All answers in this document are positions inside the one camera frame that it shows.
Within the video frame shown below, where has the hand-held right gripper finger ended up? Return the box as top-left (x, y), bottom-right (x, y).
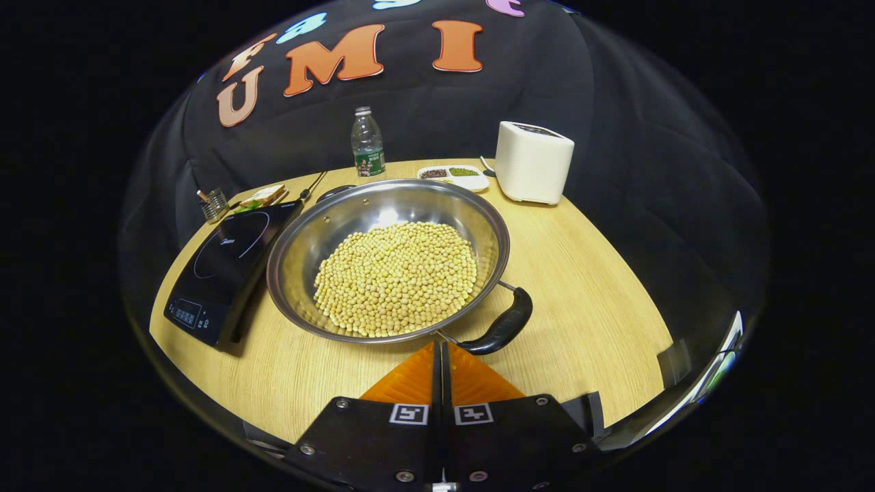
top-left (282, 341), bottom-right (442, 492)
top-left (442, 341), bottom-right (604, 492)

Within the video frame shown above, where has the stainless steel pot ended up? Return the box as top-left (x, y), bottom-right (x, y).
top-left (265, 178), bottom-right (534, 357)

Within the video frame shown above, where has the black induction cooktop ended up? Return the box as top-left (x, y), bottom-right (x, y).
top-left (163, 199), bottom-right (306, 350)

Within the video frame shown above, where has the pile of soybeans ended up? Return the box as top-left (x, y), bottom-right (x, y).
top-left (312, 220), bottom-right (479, 338)

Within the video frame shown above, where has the white divided dish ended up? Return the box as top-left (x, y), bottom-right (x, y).
top-left (416, 164), bottom-right (491, 193)

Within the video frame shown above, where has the thin black stick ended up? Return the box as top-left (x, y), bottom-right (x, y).
top-left (299, 170), bottom-right (328, 202)

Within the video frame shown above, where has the white toaster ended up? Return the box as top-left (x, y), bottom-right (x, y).
top-left (493, 120), bottom-right (576, 206)

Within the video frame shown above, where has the clear plastic water bottle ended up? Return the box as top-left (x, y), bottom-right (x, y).
top-left (350, 105), bottom-right (386, 179)

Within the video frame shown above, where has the sandwich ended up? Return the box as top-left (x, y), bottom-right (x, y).
top-left (239, 184), bottom-right (288, 208)

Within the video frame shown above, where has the black backdrop cloth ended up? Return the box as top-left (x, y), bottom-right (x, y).
top-left (120, 0), bottom-right (770, 383)

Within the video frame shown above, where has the wire mesh holder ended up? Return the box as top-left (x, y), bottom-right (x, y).
top-left (197, 187), bottom-right (230, 224)

